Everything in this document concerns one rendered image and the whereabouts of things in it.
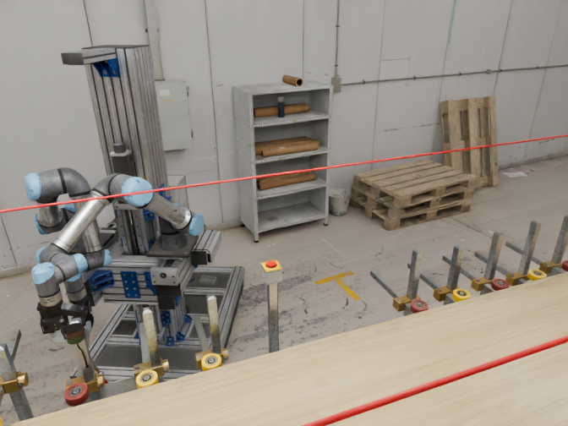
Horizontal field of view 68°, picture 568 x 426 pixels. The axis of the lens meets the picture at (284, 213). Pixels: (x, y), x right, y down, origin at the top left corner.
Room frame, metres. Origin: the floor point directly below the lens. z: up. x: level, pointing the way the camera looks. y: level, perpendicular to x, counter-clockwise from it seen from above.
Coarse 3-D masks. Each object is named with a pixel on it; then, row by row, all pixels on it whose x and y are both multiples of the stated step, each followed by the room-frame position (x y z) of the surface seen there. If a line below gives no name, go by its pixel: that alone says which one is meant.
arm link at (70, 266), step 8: (56, 256) 1.40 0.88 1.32; (64, 256) 1.40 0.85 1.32; (72, 256) 1.40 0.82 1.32; (80, 256) 1.41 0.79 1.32; (56, 264) 1.34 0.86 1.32; (64, 264) 1.35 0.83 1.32; (72, 264) 1.36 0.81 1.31; (80, 264) 1.38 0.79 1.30; (64, 272) 1.32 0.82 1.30; (72, 272) 1.34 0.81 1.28; (80, 272) 1.38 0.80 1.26; (64, 280) 1.32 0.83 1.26
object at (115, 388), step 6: (132, 378) 1.29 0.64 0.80; (108, 384) 1.26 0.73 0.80; (114, 384) 1.27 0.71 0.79; (120, 384) 1.27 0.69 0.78; (126, 384) 1.28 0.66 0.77; (132, 384) 1.29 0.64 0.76; (102, 390) 1.25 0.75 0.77; (108, 390) 1.26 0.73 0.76; (114, 390) 1.26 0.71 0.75; (120, 390) 1.27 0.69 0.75; (126, 390) 1.28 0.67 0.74; (102, 396) 1.25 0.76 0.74; (108, 396) 1.25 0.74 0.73
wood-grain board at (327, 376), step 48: (528, 288) 1.74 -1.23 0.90; (336, 336) 1.41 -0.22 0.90; (384, 336) 1.40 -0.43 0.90; (432, 336) 1.40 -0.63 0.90; (480, 336) 1.40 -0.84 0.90; (528, 336) 1.39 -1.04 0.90; (192, 384) 1.16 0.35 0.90; (240, 384) 1.16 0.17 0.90; (288, 384) 1.15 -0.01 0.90; (336, 384) 1.15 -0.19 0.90; (384, 384) 1.15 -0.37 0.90; (480, 384) 1.14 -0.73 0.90; (528, 384) 1.14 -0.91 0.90
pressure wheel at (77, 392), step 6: (78, 384) 1.16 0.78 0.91; (84, 384) 1.16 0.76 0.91; (66, 390) 1.13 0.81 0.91; (72, 390) 1.13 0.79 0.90; (78, 390) 1.13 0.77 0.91; (84, 390) 1.13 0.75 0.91; (66, 396) 1.10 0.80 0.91; (72, 396) 1.10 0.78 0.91; (78, 396) 1.10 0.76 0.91; (84, 396) 1.11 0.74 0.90; (66, 402) 1.10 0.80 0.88; (72, 402) 1.09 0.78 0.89; (78, 402) 1.09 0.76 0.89
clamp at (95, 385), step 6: (78, 378) 1.22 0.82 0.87; (84, 378) 1.22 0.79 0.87; (96, 378) 1.22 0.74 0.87; (102, 378) 1.22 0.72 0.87; (66, 384) 1.19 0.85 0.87; (72, 384) 1.19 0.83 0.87; (90, 384) 1.20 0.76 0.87; (96, 384) 1.20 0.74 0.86; (102, 384) 1.21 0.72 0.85; (90, 390) 1.19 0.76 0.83; (96, 390) 1.20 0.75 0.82
